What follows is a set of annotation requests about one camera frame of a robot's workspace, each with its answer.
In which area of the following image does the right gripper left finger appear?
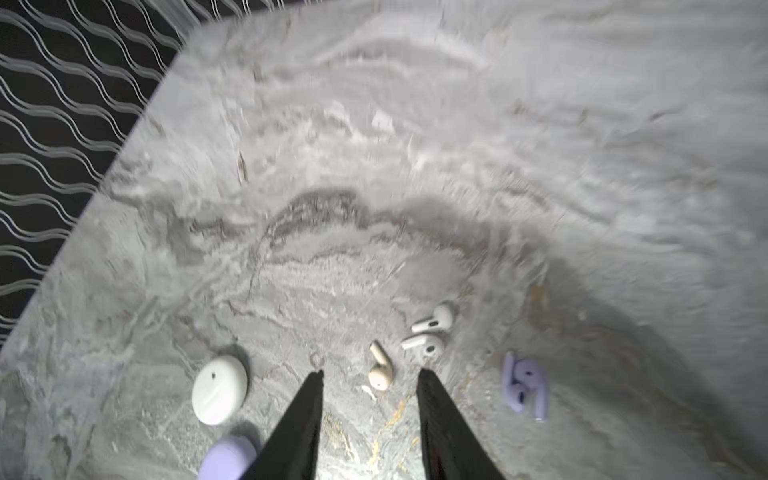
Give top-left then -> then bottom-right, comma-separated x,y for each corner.
241,370 -> 324,480

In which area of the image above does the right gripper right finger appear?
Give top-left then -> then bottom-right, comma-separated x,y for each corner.
417,369 -> 503,480

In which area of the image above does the beige earbud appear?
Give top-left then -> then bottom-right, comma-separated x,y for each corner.
368,340 -> 394,391

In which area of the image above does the purple round charging case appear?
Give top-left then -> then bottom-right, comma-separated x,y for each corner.
197,435 -> 257,480

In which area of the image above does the white round charging case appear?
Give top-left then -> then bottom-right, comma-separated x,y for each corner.
191,355 -> 248,426

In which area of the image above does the purple earbud left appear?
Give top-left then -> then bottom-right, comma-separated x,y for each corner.
501,351 -> 528,413

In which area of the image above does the purple earbud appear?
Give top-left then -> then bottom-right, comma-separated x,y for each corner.
501,351 -> 528,413
514,358 -> 549,422

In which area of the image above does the white earbud lower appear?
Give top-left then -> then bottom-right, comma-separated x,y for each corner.
401,333 -> 445,358

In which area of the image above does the white earbud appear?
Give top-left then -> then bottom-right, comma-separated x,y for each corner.
401,333 -> 445,358
411,303 -> 455,334

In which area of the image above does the purple earbud right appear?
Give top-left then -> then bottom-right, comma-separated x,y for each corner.
514,358 -> 549,422

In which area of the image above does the white earbud upper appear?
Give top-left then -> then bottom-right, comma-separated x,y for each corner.
411,303 -> 455,334

